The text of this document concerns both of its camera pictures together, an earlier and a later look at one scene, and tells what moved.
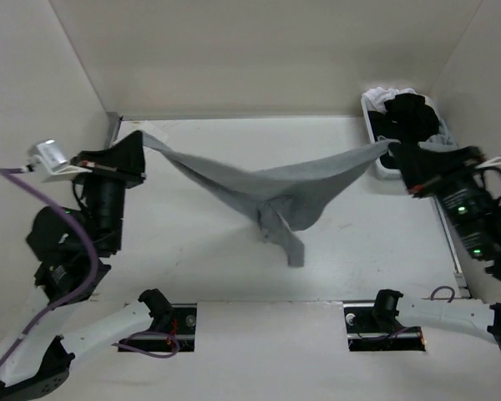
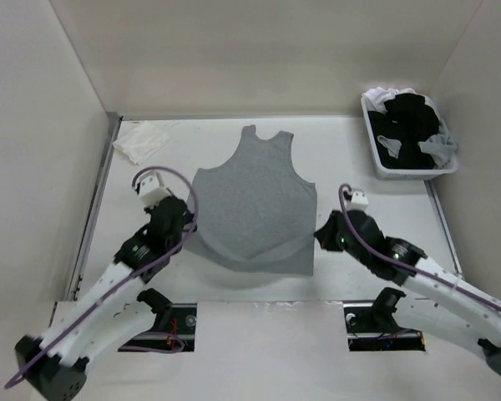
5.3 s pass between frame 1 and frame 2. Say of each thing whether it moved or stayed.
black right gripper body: moved
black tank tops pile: stayed
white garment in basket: stayed
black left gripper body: moved
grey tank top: moved
